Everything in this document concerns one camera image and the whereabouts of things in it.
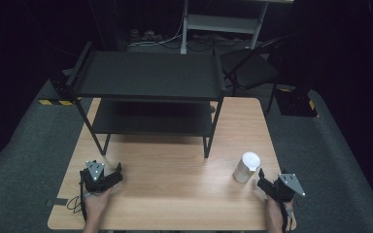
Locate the black cable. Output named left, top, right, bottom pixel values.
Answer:
left=281, top=201, right=295, bottom=233
left=66, top=173, right=89, bottom=223

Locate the black two-tier metal shelf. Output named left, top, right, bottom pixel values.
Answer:
left=65, top=41, right=227, bottom=159

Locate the black base with striped tape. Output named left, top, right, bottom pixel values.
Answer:
left=274, top=86, right=321, bottom=118
left=38, top=77, right=83, bottom=107

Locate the person's left hand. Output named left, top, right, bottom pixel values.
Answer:
left=83, top=186, right=115, bottom=226

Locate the white floor cable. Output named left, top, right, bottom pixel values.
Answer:
left=126, top=16, right=185, bottom=49

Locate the person's right hand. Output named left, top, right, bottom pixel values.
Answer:
left=265, top=195, right=295, bottom=228

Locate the white cup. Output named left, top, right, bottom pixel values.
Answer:
left=232, top=151, right=262, bottom=184

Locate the white metal stand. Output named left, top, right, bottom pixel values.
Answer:
left=180, top=0, right=295, bottom=55

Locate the grey tape strip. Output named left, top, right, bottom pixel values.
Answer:
left=46, top=197, right=69, bottom=208

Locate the black folding chair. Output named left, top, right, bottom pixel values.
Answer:
left=219, top=31, right=305, bottom=117

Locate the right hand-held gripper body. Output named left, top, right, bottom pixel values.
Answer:
left=266, top=173, right=307, bottom=204

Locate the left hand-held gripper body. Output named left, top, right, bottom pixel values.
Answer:
left=79, top=159, right=118, bottom=195

